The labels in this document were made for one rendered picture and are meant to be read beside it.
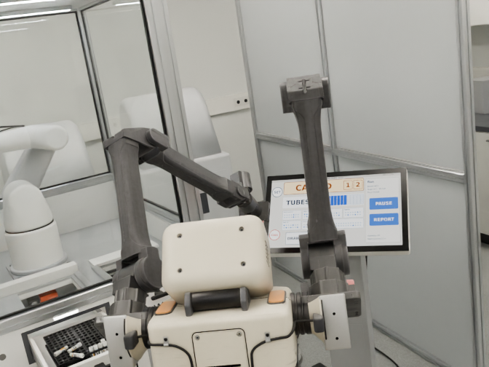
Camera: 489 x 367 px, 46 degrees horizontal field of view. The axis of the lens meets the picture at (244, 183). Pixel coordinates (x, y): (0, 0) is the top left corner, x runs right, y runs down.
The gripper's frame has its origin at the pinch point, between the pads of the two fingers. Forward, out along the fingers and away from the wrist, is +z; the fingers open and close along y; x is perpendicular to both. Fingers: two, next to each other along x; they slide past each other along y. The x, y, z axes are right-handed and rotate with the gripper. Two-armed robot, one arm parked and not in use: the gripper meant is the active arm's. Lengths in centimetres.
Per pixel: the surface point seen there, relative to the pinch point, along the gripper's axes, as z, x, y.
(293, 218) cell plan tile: 14.5, -6.0, -7.3
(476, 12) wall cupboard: 185, -224, -91
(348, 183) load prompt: 14.4, -18.2, -27.5
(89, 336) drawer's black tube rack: -20, 43, 48
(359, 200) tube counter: 14.4, -11.4, -31.4
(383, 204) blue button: 14.4, -9.5, -39.8
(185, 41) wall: 202, -254, 152
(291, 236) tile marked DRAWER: 14.5, 1.0, -6.8
